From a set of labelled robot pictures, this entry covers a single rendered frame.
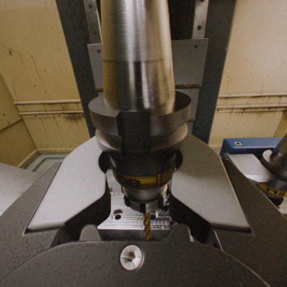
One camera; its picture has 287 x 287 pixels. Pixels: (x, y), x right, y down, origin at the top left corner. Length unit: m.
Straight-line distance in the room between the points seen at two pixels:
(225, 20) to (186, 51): 0.18
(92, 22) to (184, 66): 0.39
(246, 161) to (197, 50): 0.53
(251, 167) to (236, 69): 1.01
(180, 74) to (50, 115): 1.04
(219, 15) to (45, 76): 1.07
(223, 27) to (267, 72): 0.64
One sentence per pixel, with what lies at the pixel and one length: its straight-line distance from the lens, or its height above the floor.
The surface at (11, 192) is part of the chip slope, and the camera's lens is 1.15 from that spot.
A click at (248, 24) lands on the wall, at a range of 1.26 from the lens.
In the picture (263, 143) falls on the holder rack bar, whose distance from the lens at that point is 0.36.
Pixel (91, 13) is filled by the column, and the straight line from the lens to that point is 0.77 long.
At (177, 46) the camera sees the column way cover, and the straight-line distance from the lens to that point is 0.73.
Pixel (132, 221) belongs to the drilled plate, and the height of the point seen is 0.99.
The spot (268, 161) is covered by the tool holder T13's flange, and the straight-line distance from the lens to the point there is 0.32.
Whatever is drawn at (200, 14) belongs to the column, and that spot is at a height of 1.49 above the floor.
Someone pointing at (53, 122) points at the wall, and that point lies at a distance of 1.44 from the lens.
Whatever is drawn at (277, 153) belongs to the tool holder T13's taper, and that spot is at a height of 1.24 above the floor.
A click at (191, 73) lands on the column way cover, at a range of 0.75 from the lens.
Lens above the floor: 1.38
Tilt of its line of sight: 31 degrees down
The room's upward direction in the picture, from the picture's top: 3 degrees counter-clockwise
